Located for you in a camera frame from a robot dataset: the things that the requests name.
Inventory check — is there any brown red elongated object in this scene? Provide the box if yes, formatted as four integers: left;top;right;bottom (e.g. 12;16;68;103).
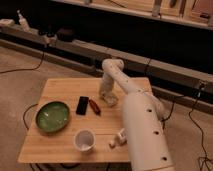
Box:
89;99;101;115

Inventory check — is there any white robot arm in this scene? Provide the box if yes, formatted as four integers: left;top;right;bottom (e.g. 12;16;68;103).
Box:
99;59;175;171

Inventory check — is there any black smartphone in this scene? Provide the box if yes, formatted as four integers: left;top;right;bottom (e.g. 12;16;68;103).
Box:
76;96;89;115

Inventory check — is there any white paper cup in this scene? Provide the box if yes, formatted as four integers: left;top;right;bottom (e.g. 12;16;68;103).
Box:
73;130;95;154

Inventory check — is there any green bowl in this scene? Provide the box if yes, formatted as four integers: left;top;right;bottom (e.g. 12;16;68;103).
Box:
35;101;70;134

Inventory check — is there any black device on ledge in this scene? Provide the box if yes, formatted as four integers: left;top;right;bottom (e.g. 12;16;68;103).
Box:
56;28;75;42

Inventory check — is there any white spray bottle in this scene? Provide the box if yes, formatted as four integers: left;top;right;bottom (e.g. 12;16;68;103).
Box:
17;11;30;31

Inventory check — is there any black cable under table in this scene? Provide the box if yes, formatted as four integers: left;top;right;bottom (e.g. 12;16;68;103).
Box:
22;103;39;130

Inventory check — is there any black floor cable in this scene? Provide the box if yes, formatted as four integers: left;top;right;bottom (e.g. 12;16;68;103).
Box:
0;46;47;75

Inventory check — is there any black cable right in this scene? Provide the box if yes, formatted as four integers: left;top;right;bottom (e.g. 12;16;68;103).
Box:
160;85;213;171

